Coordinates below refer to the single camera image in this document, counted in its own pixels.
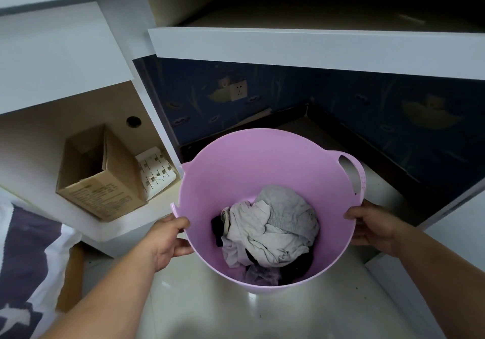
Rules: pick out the person's left hand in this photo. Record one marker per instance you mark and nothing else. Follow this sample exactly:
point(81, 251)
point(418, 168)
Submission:
point(161, 241)

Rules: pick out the person's right thumb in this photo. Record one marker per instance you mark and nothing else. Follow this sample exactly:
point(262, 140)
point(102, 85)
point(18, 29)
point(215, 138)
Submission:
point(352, 214)

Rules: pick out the white desk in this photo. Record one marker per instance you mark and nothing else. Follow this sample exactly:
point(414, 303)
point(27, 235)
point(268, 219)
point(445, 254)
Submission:
point(94, 54)

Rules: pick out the open cardboard box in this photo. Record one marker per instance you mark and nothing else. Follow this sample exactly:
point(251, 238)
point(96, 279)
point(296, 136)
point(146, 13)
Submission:
point(94, 175)

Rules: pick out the person's left forearm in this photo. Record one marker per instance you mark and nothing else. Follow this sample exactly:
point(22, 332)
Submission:
point(102, 297)

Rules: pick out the person's right forearm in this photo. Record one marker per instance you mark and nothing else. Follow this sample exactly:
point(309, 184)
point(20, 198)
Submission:
point(441, 274)

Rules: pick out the brown wooden bed frame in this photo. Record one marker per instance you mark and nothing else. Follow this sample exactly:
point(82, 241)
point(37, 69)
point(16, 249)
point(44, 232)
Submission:
point(72, 278)

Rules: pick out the pink plastic laundry tub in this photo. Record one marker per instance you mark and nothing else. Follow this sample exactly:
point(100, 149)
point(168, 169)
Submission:
point(261, 160)

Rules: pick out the purple garment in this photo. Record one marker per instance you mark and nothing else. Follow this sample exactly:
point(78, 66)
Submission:
point(261, 274)

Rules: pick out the white crumpled garment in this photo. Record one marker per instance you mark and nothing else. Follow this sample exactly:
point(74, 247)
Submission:
point(257, 240)

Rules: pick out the white open drawer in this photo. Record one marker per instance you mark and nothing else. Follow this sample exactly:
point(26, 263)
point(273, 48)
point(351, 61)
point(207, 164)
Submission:
point(314, 43)

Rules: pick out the black garment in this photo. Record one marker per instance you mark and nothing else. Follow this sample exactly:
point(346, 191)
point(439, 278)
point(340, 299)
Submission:
point(295, 266)

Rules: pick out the purple and white bedding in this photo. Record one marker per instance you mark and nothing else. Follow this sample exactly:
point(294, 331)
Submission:
point(26, 266)

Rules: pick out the grey garment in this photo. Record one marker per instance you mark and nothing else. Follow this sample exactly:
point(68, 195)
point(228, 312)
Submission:
point(288, 213)

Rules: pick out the white patterned flat box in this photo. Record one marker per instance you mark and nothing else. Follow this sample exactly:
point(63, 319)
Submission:
point(157, 174)

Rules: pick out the person's right hand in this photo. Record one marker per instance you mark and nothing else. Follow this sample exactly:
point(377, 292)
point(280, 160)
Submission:
point(375, 227)

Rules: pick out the person's left thumb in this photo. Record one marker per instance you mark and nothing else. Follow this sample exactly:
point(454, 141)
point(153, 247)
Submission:
point(178, 224)

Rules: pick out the white wall socket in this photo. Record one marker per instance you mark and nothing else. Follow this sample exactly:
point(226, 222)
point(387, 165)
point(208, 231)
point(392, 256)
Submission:
point(238, 89)

